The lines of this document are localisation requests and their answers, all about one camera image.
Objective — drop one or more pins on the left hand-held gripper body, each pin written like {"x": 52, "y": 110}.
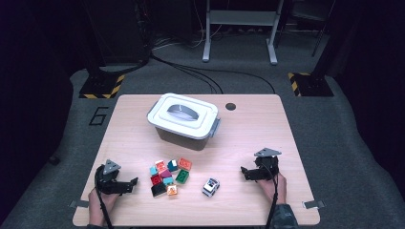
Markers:
{"x": 106, "y": 183}

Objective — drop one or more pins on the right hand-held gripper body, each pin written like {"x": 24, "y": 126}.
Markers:
{"x": 269, "y": 167}

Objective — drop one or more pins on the black building block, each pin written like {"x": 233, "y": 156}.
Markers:
{"x": 158, "y": 189}

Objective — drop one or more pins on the magenta building block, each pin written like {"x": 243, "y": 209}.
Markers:
{"x": 165, "y": 173}

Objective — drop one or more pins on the orange building block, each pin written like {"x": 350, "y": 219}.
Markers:
{"x": 172, "y": 190}

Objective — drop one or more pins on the white toy car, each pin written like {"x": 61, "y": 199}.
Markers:
{"x": 210, "y": 187}

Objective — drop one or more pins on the blue and white building block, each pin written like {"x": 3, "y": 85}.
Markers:
{"x": 172, "y": 165}

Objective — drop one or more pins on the clear brown storage box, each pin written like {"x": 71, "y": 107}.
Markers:
{"x": 183, "y": 141}

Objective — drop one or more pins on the white storage box lid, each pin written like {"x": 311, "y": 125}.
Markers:
{"x": 191, "y": 125}

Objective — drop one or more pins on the person's left hand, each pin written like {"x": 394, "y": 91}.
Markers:
{"x": 102, "y": 202}

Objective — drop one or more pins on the person's right hand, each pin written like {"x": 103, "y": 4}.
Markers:
{"x": 277, "y": 191}

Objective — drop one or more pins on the green building block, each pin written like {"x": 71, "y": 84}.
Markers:
{"x": 182, "y": 176}

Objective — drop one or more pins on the orange-red building block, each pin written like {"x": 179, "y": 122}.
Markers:
{"x": 184, "y": 164}

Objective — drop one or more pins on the small black floor object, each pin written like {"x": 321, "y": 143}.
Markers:
{"x": 54, "y": 160}

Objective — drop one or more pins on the black round table grommet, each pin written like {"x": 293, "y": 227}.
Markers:
{"x": 230, "y": 106}

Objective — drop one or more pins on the black cabinet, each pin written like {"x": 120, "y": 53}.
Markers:
{"x": 121, "y": 31}

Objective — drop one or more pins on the white metal stand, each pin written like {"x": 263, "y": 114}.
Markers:
{"x": 241, "y": 17}

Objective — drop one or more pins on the black yellow striped base plate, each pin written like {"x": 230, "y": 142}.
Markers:
{"x": 313, "y": 86}
{"x": 98, "y": 87}

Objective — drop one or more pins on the black stand post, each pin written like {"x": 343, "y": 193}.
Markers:
{"x": 324, "y": 54}
{"x": 94, "y": 57}

